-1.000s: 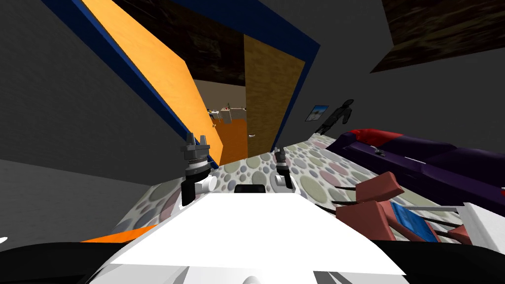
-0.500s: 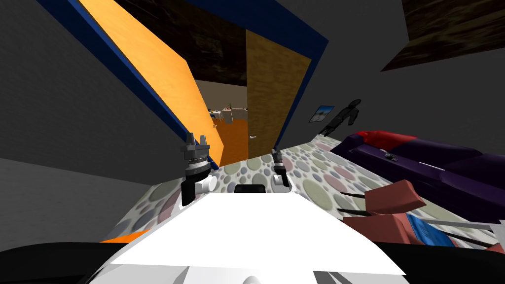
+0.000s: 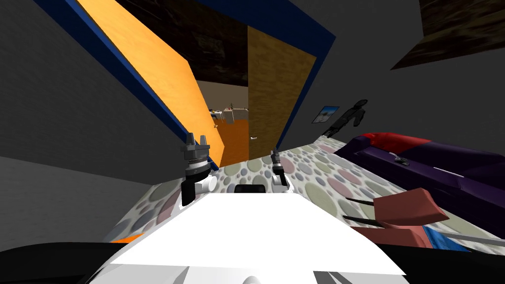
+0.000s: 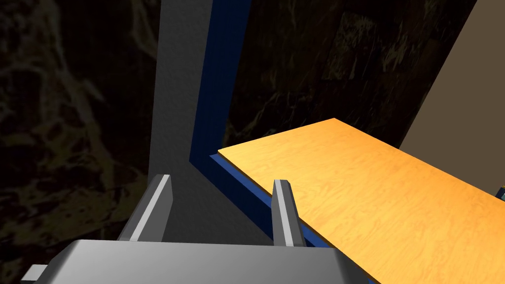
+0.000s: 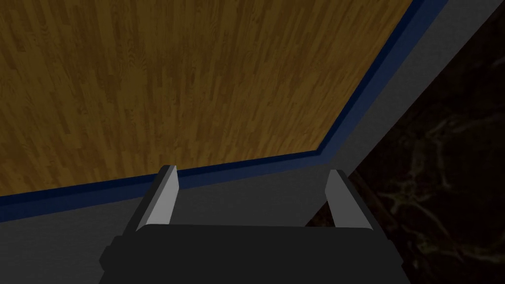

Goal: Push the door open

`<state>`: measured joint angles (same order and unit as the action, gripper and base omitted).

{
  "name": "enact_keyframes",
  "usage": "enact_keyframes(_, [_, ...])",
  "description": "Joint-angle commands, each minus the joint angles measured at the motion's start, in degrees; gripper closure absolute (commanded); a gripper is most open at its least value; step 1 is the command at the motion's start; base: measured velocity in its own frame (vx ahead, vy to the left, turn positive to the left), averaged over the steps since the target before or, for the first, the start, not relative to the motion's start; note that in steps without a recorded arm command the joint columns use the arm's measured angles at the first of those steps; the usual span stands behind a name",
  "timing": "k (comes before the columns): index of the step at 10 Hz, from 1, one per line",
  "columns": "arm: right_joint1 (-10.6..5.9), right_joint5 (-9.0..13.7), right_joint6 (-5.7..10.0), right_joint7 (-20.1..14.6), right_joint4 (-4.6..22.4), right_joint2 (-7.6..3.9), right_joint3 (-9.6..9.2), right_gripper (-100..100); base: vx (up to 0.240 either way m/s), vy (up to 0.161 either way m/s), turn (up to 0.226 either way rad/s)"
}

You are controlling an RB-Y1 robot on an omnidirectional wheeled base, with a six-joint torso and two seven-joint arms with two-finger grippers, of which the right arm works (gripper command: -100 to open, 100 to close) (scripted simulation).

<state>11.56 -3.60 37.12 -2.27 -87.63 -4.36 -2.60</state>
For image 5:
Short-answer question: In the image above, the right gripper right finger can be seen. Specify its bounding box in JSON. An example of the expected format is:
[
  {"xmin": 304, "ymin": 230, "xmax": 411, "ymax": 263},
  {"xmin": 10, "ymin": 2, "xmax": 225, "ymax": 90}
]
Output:
[{"xmin": 325, "ymin": 169, "xmax": 385, "ymax": 237}]

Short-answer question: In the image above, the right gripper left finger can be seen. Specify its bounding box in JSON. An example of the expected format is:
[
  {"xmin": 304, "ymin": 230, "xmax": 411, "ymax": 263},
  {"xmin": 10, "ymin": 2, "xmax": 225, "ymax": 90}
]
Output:
[{"xmin": 123, "ymin": 165, "xmax": 180, "ymax": 237}]

